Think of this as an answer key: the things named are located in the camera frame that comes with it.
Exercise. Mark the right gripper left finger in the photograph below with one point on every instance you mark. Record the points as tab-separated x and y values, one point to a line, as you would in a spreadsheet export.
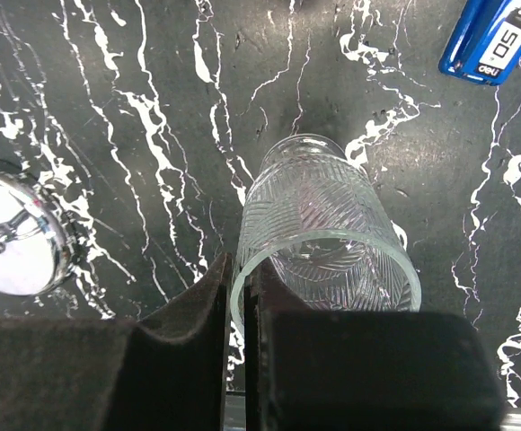
165	372

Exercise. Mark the clear ribbed tumbler glass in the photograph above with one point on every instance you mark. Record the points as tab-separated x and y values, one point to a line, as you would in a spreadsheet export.
316	219

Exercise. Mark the chrome wine glass rack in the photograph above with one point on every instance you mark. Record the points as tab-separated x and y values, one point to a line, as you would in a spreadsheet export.
39	245

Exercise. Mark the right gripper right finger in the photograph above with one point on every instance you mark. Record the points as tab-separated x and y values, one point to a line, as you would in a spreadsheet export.
327	370

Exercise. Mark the small blue object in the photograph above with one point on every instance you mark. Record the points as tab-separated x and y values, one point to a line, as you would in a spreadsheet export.
485	45

